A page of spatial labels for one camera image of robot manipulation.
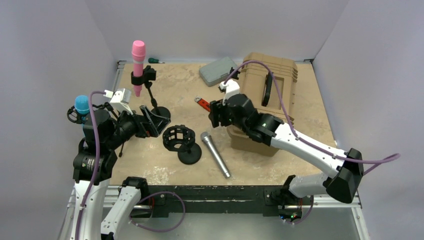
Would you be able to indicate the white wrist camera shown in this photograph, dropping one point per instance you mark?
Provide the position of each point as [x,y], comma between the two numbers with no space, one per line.
[229,88]
[120,100]

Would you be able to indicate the blue microphone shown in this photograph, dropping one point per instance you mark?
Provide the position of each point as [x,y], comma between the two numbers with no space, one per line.
[81,106]

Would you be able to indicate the red adjustable wrench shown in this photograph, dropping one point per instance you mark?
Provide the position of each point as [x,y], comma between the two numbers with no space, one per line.
[203,103]

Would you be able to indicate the tan plastic tool case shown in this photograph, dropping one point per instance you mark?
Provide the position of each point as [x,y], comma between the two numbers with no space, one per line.
[255,82]

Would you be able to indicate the black clip microphone stand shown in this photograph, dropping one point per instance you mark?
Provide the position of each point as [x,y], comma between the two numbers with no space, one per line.
[149,75]

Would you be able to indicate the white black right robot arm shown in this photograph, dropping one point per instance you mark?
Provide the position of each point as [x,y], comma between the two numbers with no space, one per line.
[341,171]

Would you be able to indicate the black round shock mount stand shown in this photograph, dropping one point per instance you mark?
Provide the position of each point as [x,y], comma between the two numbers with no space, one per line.
[181,139]

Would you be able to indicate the green handled screwdriver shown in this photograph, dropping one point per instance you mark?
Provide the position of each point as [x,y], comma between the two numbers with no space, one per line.
[152,60]

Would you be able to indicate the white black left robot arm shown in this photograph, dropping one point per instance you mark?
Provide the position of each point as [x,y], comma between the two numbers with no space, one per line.
[92,175]

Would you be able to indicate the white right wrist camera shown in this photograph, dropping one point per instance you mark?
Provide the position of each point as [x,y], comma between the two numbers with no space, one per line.
[229,88]

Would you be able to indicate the silver microphone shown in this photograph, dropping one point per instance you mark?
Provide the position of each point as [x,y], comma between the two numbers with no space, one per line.
[209,143]

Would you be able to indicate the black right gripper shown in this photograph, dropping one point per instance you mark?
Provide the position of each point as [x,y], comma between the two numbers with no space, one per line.
[217,108]

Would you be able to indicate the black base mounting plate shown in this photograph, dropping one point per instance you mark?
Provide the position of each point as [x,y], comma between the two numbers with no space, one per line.
[266,200]

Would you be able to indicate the black tripod shock mount stand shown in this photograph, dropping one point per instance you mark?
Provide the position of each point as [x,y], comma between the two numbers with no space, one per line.
[74,114]

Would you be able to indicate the pink microphone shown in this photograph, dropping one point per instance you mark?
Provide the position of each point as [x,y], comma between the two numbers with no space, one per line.
[138,52]

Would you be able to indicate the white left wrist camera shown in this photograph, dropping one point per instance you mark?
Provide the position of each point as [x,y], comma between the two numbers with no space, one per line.
[120,100]

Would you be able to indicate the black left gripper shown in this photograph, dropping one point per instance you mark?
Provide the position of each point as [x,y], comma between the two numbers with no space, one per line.
[158,123]

